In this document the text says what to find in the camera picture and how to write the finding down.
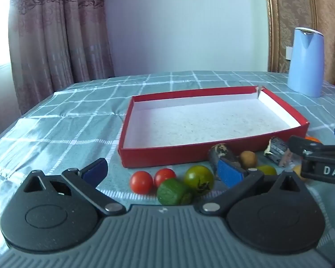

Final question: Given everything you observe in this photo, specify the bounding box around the gold framed wall panel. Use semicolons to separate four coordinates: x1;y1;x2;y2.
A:
264;0;335;90

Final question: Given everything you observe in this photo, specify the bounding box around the red cardboard box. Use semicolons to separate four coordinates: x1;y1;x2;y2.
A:
118;86;310;168

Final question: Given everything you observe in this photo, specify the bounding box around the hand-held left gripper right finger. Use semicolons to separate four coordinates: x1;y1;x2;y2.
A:
199;158;309;215

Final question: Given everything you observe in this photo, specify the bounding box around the yellow-green round fruit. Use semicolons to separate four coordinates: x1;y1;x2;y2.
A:
256;165;277;176

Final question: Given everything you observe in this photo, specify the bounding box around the light blue electric kettle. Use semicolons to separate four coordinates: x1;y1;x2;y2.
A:
287;27;324;98

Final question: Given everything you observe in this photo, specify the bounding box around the brown patterned curtain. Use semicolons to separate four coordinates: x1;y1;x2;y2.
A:
7;0;115;115

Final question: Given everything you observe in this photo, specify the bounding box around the brown longan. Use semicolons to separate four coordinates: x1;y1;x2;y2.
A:
239;151;258;170

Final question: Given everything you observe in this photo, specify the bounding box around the red cherry tomato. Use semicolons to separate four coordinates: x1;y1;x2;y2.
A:
130;171;153;194
154;168;177;187

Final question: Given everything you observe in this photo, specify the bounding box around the green tomato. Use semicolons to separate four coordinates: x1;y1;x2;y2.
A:
184;165;215;196

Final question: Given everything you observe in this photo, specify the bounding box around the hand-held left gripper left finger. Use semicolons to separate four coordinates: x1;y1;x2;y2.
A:
23;158;127;217

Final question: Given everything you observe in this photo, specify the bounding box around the green cucumber piece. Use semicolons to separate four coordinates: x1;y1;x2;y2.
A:
157;178;193;205

